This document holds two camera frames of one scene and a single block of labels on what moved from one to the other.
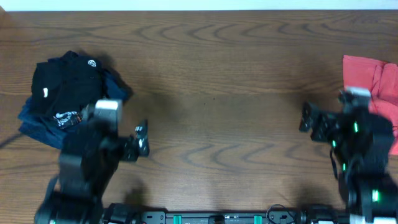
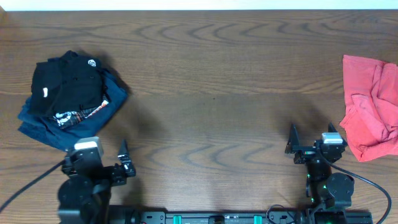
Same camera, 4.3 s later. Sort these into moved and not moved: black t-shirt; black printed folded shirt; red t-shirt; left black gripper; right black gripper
Moved: left black gripper; right black gripper
Not moved: red t-shirt; black printed folded shirt; black t-shirt
